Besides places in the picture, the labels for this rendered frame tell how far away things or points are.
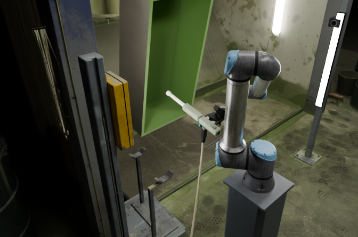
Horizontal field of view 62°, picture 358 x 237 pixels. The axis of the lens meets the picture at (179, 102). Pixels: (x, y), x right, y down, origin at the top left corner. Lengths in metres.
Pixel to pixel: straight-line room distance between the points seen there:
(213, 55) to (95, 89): 3.47
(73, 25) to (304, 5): 2.85
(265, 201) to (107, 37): 2.54
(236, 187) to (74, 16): 1.29
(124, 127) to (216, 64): 3.37
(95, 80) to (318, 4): 3.06
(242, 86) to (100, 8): 2.09
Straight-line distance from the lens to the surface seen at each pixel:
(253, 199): 1.82
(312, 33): 3.76
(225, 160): 1.74
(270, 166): 1.78
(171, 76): 2.96
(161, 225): 1.47
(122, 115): 1.01
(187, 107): 1.91
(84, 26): 1.45
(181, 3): 2.63
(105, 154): 1.09
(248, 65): 1.39
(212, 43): 4.40
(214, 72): 4.26
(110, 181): 1.17
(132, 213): 1.54
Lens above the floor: 1.95
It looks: 29 degrees down
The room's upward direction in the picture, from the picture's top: 1 degrees counter-clockwise
